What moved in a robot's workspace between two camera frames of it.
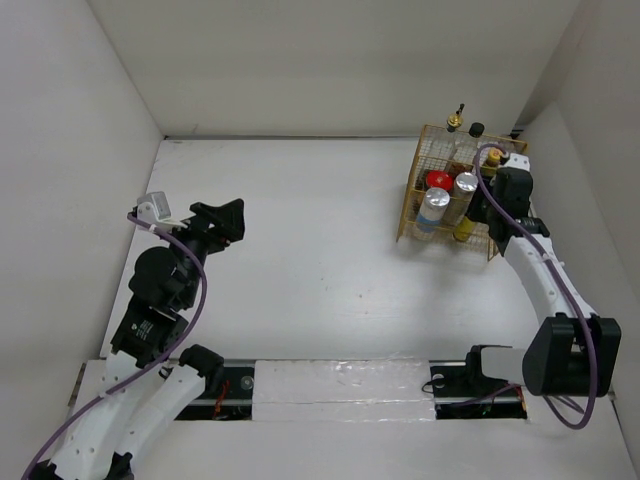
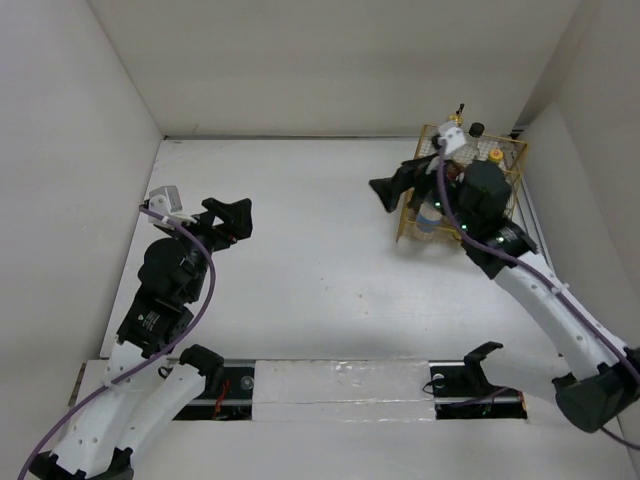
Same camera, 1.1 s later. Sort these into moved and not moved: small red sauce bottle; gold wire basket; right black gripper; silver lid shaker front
Moved: right black gripper
Not moved: small red sauce bottle; silver lid shaker front; gold wire basket
